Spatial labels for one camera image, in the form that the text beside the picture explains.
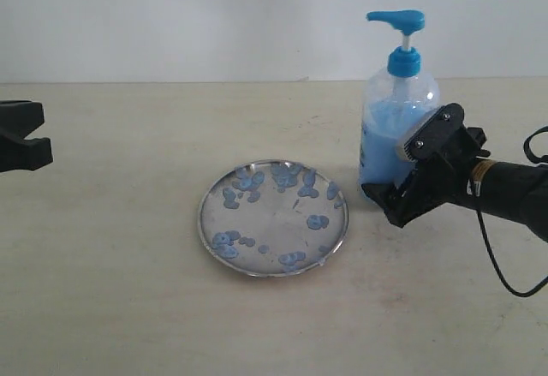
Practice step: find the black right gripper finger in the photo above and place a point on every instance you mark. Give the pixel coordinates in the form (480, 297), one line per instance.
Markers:
(20, 154)

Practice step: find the round metal plate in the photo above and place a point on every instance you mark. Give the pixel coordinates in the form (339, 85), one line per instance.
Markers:
(272, 218)

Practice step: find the blue pump soap bottle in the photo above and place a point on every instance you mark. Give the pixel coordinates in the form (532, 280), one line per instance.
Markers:
(395, 99)

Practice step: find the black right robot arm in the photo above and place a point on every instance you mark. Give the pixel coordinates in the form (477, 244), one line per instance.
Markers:
(515, 192)

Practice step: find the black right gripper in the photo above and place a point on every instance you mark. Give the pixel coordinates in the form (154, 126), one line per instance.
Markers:
(442, 149)

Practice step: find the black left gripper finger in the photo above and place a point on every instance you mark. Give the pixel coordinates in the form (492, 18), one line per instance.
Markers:
(21, 116)

